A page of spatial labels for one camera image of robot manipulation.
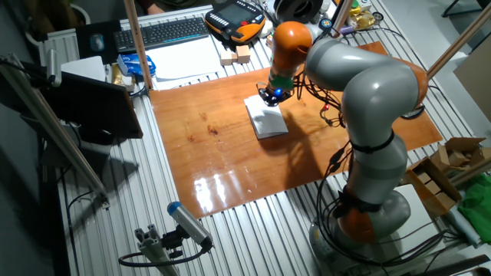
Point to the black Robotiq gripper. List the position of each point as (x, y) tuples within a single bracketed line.
[(277, 92)]

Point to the white paper sheet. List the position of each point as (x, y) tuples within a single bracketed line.
[(268, 122)]

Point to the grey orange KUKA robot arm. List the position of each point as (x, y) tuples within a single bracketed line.
[(376, 96)]

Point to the person's bare hand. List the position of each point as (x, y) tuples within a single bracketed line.
[(155, 9)]

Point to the large light wooden block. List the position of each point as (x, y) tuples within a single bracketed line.
[(243, 54)]

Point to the small light wooden block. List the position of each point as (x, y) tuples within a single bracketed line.
[(227, 58)]

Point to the white round object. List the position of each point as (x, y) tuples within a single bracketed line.
[(265, 30)]

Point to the glossy orange wooden board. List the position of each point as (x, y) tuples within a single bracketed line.
[(215, 168)]

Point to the orange black teach pendant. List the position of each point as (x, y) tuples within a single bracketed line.
[(234, 19)]

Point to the black filament spool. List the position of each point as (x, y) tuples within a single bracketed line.
[(295, 11)]

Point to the stack of white paper sheets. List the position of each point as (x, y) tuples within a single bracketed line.
[(184, 61)]

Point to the purple marker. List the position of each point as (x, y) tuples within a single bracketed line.
[(347, 30)]

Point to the black computer keyboard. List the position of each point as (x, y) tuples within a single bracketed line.
[(161, 34)]

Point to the small black white wheel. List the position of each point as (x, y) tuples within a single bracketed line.
[(378, 16)]

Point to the blue tissue pack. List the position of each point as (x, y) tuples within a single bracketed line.
[(134, 64)]

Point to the wooden upright pole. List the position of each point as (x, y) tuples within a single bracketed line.
[(137, 42)]

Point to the gold foil packet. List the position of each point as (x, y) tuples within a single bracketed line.
[(117, 76)]

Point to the black flat monitor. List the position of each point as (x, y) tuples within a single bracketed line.
[(92, 103)]

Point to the grey computer mouse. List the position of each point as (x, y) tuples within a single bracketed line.
[(97, 42)]

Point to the cardboard box with wooden blocks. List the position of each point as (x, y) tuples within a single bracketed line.
[(437, 191)]

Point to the white flat box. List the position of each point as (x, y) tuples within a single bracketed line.
[(82, 68)]

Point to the black mouse pad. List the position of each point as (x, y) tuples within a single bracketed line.
[(86, 50)]

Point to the open cardboard box with flaps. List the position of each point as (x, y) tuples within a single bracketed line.
[(458, 157)]

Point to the white flat panel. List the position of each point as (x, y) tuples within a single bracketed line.
[(422, 226)]

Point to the long slanted wooden pole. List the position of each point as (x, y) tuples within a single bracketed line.
[(464, 36)]

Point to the brown cardboard panel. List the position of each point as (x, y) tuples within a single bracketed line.
[(477, 80)]

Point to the wooden slat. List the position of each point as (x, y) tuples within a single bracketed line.
[(472, 172)]

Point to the slanted aluminium beam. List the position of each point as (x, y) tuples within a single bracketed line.
[(57, 130)]

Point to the silver webcam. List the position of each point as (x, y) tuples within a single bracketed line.
[(53, 67)]

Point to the grey rolled sheet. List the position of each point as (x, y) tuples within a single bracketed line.
[(462, 226)]

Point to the green cloth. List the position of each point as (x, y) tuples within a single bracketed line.
[(477, 212)]

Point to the silver upright post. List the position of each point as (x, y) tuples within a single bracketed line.
[(342, 17)]

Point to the grey camera with blue tip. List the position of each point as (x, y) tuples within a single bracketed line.
[(190, 224)]

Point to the aluminium profile camera mount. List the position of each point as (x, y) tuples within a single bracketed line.
[(153, 249)]

